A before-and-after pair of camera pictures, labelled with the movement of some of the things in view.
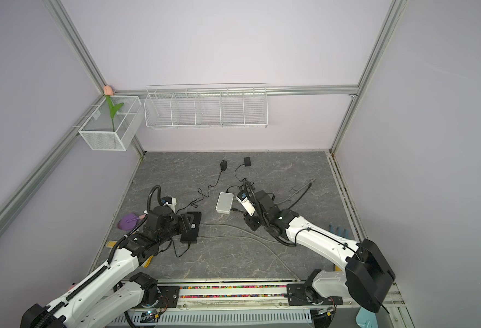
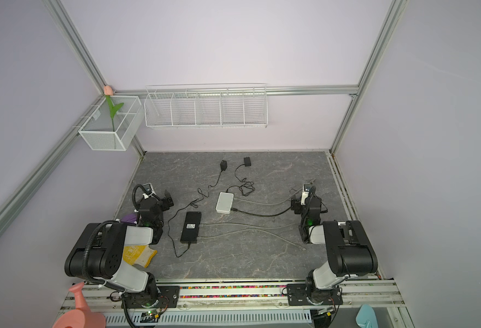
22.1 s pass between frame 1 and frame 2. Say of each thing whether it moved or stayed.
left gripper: moved
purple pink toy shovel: stayed
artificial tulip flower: stayed
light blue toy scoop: stayed
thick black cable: moved
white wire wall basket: stayed
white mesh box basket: stayed
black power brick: stayed
